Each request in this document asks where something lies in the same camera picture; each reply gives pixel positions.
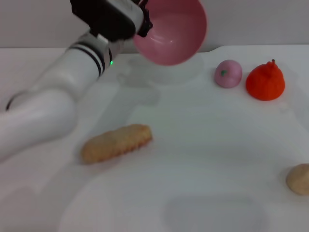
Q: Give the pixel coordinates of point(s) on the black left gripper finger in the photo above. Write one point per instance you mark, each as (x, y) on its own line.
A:
(146, 23)

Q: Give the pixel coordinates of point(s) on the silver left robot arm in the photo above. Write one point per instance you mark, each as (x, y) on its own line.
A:
(48, 96)

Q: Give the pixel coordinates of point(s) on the pink round toy peach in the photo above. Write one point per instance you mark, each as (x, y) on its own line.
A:
(228, 75)

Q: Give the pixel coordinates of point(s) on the beige round bun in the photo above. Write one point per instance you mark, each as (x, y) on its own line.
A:
(299, 180)

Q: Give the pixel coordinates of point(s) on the orange striped long bread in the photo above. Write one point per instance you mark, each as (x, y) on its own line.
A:
(116, 143)

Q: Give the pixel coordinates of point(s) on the red-orange toy fruit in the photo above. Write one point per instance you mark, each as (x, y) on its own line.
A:
(265, 83)

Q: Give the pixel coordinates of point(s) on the pink plastic bowl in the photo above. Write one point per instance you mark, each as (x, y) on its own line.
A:
(173, 31)

